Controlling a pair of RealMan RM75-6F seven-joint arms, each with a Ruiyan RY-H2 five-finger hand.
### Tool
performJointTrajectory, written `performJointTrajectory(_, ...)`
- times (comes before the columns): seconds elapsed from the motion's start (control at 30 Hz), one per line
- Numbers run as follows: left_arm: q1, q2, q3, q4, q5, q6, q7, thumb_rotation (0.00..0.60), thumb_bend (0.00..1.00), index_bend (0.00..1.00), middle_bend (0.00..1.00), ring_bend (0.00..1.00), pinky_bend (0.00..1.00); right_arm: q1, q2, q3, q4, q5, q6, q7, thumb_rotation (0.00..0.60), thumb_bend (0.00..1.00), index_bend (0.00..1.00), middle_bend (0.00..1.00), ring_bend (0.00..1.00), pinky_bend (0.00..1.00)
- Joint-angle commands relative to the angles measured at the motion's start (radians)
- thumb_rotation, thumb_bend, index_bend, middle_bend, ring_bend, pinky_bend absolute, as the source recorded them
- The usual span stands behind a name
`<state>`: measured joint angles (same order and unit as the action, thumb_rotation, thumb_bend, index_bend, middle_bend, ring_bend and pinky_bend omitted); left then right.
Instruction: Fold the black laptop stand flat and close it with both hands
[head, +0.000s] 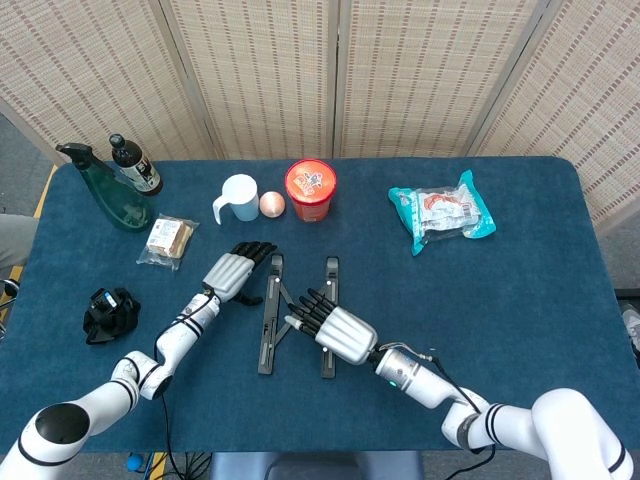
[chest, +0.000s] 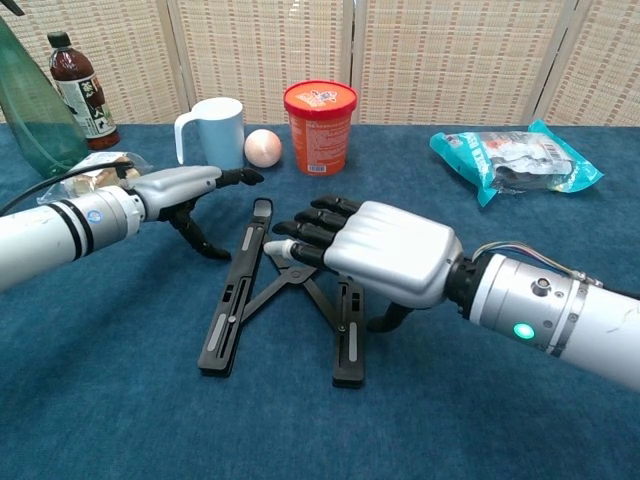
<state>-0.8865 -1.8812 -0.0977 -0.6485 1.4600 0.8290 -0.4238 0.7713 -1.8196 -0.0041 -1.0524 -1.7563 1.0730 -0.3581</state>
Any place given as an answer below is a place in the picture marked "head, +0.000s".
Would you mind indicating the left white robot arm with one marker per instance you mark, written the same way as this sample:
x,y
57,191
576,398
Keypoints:
x,y
175,340

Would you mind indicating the dark tea bottle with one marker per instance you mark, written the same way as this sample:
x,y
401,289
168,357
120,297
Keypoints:
x,y
142,172

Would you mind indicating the blue table cloth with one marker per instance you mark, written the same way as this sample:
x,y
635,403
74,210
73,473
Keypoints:
x,y
225,400

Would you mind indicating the pink ball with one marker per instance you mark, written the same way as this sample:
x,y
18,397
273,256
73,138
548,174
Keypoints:
x,y
272,204

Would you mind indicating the small blue ball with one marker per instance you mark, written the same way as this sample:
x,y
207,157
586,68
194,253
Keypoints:
x,y
134,462

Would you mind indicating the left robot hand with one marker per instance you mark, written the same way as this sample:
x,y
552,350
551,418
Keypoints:
x,y
227,277

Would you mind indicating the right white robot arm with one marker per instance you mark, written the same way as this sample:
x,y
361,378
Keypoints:
x,y
415,375

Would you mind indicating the woven bamboo folding screen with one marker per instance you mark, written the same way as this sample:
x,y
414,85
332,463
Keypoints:
x,y
270,75

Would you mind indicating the white shoe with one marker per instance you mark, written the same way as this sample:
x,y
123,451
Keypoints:
x,y
634,325

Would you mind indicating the person's grey trouser leg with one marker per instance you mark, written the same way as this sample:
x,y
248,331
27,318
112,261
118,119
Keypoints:
x,y
12,240

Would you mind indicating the orange instant noodle cup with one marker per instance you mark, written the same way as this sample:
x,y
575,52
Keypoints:
x,y
310,182

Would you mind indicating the black folding stand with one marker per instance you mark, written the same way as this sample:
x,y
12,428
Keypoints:
x,y
266,360

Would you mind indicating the wrapped sandwich cake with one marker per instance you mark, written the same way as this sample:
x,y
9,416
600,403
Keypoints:
x,y
167,240

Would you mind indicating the teal snack package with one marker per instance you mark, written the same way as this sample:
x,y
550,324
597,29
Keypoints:
x,y
440,210

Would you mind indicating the green spray bottle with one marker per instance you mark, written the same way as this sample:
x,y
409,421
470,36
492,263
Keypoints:
x,y
120,200

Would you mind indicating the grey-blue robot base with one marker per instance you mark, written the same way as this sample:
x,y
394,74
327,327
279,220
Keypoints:
x,y
320,467

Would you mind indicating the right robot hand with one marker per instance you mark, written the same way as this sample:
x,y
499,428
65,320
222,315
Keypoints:
x,y
347,335

